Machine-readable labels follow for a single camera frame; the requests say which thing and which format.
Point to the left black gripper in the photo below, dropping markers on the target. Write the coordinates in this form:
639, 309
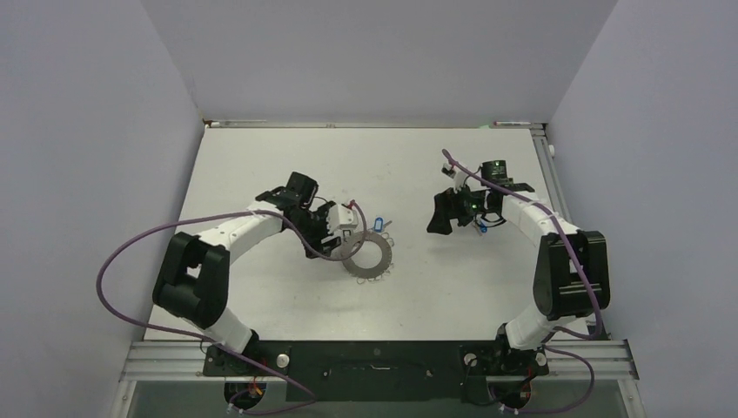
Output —
315, 244

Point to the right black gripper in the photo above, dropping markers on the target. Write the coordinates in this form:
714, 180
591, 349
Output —
448, 206

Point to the metal perforated ring disc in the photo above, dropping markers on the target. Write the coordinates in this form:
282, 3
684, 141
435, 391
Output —
371, 262

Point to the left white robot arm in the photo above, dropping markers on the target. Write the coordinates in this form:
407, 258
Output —
194, 278

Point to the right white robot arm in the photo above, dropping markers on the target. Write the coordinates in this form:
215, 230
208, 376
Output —
571, 279

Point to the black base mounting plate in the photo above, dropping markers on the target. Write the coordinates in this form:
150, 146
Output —
386, 370

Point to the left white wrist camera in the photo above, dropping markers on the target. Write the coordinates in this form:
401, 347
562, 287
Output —
342, 221

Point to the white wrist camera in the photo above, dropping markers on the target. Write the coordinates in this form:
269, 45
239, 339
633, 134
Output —
342, 221
459, 177

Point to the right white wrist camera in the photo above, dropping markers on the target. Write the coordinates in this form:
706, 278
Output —
459, 177

